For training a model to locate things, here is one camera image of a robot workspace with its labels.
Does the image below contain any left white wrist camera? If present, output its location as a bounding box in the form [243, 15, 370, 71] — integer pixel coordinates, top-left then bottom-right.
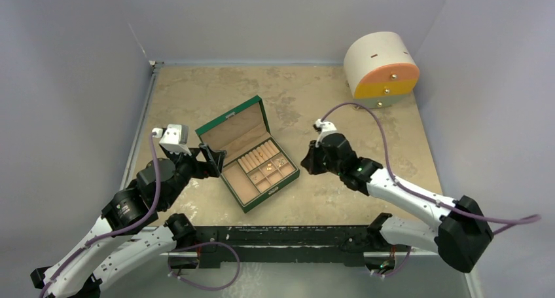
[151, 124, 191, 155]

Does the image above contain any green jewelry box with lid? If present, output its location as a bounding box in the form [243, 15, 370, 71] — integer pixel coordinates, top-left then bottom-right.
[195, 95, 300, 214]

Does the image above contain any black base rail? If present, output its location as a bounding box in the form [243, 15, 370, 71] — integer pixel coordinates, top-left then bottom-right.
[168, 225, 408, 269]

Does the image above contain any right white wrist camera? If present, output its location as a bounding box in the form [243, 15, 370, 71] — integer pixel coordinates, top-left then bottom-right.
[313, 119, 338, 147]

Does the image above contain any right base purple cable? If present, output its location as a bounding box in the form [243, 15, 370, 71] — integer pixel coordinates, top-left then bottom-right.
[368, 244, 412, 280]

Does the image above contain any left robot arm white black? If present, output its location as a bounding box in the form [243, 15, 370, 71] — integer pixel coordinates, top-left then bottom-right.
[31, 143, 227, 297]

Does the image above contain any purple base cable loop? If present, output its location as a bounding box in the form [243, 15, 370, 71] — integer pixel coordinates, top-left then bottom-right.
[167, 241, 240, 291]

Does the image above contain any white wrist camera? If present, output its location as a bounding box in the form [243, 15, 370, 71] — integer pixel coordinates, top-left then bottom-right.
[151, 124, 191, 155]
[313, 119, 338, 147]

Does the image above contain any aluminium frame rail left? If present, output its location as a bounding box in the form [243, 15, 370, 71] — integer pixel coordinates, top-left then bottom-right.
[119, 61, 165, 190]

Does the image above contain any round drawer cabinet cream orange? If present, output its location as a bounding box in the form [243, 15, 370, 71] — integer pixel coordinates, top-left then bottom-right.
[343, 31, 420, 109]

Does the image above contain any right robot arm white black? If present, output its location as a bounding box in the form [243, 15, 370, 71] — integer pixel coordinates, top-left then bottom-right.
[301, 133, 493, 273]

